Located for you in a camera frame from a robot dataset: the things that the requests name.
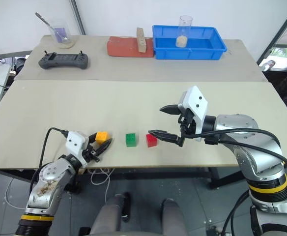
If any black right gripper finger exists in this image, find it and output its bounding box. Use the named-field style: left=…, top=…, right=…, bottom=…
left=148, top=129, right=185, bottom=148
left=159, top=104, right=182, bottom=116

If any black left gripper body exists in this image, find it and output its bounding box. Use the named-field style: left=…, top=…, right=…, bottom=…
left=82, top=145, right=101, bottom=163

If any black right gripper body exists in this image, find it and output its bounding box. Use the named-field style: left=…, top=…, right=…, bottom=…
left=177, top=106, right=199, bottom=139

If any orange cube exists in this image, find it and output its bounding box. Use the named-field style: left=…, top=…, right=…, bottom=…
left=95, top=131, right=110, bottom=145

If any red cube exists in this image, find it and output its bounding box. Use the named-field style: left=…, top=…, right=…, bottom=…
left=145, top=133, right=158, bottom=148

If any green cube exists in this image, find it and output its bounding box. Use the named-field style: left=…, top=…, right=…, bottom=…
left=125, top=133, right=138, bottom=148

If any blue plastic bin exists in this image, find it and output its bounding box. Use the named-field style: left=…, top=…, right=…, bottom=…
left=152, top=25, right=228, bottom=60

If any dark gray rounded shape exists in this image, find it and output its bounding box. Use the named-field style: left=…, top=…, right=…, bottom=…
left=89, top=191, right=132, bottom=236
left=160, top=198, right=189, bottom=236

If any tall clear cup with sand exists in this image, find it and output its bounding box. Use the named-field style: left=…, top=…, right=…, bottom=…
left=175, top=15, right=193, bottom=48

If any tan wooden block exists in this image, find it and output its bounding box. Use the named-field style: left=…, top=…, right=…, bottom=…
left=136, top=27, right=147, bottom=53

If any red brick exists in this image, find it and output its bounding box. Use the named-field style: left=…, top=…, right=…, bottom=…
left=106, top=36, right=155, bottom=59

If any gray handheld controller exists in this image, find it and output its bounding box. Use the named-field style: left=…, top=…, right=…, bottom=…
left=38, top=50, right=90, bottom=70

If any white shoe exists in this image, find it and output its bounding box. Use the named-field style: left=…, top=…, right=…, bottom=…
left=260, top=59, right=277, bottom=72

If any clear glass beaker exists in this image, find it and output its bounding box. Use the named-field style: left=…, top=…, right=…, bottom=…
left=47, top=22, right=76, bottom=50

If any gray metal pole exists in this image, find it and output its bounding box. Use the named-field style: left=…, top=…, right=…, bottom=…
left=69, top=0, right=86, bottom=36

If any glass beaker with spoon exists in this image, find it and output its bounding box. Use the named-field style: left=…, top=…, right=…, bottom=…
left=35, top=12, right=69, bottom=41

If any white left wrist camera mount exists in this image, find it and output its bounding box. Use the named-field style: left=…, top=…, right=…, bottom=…
left=65, top=131, right=89, bottom=166

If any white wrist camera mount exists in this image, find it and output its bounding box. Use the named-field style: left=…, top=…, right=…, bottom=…
left=65, top=131, right=89, bottom=166
left=181, top=86, right=209, bottom=143

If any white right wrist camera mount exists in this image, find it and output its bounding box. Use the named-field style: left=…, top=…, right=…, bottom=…
left=181, top=86, right=209, bottom=143

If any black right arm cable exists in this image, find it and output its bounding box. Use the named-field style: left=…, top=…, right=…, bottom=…
left=182, top=128, right=287, bottom=168

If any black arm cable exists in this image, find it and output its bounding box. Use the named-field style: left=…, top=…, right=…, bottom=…
left=182, top=128, right=287, bottom=168
left=29, top=127, right=69, bottom=195

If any white thin cable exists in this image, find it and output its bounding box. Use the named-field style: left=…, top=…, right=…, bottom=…
left=90, top=168, right=115, bottom=205

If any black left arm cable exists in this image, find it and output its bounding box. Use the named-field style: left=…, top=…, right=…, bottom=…
left=29, top=127, right=69, bottom=195

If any black table frame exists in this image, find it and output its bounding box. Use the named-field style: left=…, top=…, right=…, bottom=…
left=0, top=166, right=245, bottom=190

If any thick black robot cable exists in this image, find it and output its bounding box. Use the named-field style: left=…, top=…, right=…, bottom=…
left=221, top=188, right=252, bottom=236

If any dark gray window frame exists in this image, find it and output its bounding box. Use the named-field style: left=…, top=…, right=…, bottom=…
left=256, top=0, right=287, bottom=66

